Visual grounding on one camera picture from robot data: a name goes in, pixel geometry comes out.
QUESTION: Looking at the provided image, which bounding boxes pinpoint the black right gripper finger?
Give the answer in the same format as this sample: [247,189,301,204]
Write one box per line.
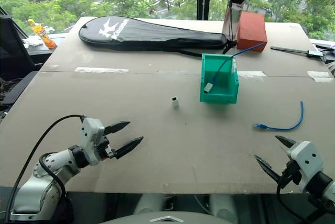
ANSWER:
[254,155,284,184]
[275,135,297,150]

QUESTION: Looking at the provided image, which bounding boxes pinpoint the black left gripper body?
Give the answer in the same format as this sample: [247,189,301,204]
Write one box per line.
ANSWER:
[96,129,116,161]

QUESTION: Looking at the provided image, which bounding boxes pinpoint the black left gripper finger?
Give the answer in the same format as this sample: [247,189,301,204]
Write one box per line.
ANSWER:
[113,136,144,160]
[104,120,131,135]

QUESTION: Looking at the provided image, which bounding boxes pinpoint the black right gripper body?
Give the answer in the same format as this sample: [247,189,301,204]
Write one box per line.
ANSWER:
[281,159,302,186]

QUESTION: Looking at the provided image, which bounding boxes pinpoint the silver robot body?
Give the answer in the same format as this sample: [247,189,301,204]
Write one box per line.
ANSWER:
[100,193,240,224]

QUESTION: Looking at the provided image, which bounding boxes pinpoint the green plastic bin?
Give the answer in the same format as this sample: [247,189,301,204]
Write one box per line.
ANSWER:
[199,53,240,104]

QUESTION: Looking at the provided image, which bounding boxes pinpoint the black caliper tool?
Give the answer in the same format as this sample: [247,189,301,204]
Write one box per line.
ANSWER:
[270,46,326,63]

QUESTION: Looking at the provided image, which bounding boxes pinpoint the black racket cover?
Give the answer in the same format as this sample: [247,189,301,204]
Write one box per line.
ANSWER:
[78,15,238,58]

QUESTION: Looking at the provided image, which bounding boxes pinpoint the red brick block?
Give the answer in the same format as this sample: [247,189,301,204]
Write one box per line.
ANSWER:
[236,12,268,52]

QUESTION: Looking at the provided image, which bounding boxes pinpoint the orange drink bottle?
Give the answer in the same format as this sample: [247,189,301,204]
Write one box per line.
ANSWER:
[27,18,58,50]

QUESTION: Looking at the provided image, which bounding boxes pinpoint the white crumpled tissue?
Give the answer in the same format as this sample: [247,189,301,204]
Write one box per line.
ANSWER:
[23,35,44,48]

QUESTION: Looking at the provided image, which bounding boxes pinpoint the black office chair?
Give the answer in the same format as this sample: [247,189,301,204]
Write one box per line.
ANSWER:
[0,6,36,104]

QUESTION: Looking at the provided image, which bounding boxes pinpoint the short blue ethernet cable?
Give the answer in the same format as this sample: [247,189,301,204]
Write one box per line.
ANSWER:
[252,100,305,131]

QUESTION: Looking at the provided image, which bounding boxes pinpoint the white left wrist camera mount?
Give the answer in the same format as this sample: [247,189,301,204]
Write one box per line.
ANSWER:
[80,117,105,165]

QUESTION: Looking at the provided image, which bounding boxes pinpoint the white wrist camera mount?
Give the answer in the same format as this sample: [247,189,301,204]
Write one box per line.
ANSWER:
[80,117,105,165]
[287,140,325,193]

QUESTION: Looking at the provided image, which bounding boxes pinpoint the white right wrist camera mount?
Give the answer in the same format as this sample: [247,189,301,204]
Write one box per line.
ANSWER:
[287,140,325,193]

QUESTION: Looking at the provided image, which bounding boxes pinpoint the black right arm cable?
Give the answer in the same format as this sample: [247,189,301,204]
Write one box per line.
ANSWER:
[276,174,311,224]

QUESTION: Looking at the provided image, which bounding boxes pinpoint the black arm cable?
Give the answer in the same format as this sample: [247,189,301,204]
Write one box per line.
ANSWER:
[276,174,311,224]
[5,114,86,219]

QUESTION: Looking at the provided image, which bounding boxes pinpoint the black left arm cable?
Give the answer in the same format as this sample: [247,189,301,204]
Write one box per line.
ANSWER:
[5,114,86,219]

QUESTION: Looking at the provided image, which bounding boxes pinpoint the blue cable with grey coupler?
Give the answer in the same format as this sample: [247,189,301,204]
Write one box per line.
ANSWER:
[203,42,266,94]

